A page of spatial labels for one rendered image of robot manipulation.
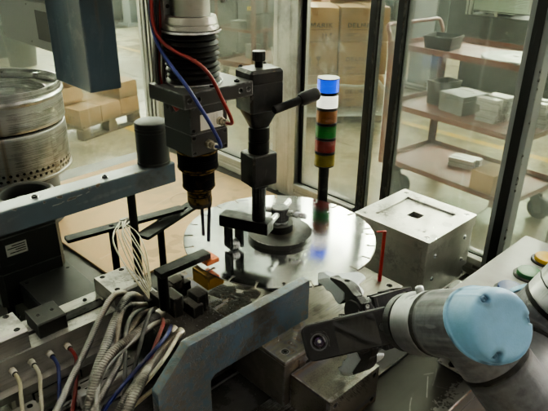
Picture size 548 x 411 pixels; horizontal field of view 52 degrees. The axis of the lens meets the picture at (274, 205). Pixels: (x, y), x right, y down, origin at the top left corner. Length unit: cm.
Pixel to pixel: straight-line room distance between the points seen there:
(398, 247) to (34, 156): 82
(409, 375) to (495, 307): 46
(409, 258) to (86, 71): 68
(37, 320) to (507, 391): 66
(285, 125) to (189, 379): 98
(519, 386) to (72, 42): 70
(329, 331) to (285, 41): 94
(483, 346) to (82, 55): 62
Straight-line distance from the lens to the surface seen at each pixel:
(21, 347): 94
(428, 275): 116
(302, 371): 90
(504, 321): 59
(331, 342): 73
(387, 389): 100
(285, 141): 157
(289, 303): 77
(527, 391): 64
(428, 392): 101
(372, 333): 73
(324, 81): 117
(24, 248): 114
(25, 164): 139
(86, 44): 82
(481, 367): 62
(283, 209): 95
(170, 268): 84
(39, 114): 138
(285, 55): 151
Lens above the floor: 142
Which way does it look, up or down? 26 degrees down
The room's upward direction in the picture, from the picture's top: 1 degrees clockwise
